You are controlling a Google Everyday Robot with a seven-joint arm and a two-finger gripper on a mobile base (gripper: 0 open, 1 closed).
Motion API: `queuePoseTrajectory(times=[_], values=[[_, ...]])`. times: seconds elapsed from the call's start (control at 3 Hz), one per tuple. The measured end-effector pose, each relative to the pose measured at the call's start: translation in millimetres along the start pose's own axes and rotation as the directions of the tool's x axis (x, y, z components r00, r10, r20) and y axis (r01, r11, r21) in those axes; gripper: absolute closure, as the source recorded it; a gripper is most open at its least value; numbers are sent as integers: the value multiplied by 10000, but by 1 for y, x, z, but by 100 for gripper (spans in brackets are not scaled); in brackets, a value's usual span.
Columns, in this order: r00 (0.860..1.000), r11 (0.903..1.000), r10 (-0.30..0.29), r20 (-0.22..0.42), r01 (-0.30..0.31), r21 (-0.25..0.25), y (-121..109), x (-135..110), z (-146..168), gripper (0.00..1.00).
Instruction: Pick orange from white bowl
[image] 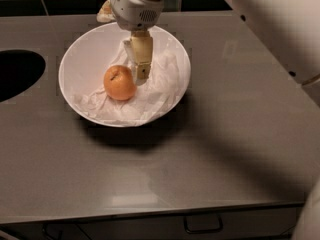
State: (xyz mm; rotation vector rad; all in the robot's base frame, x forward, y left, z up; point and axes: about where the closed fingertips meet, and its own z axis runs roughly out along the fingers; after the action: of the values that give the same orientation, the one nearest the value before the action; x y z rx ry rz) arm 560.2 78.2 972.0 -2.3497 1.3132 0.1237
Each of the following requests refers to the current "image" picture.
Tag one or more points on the white bowl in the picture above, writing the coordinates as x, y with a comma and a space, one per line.
106, 36

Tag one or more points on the orange fruit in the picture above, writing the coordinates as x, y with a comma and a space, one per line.
118, 83

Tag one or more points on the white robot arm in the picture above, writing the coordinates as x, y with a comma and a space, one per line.
289, 29

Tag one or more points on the black drawer handle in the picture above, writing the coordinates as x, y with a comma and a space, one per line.
203, 224

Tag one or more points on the white crumpled paper towel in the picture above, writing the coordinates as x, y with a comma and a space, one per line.
166, 85

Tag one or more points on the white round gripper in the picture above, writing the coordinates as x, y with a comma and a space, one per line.
133, 12

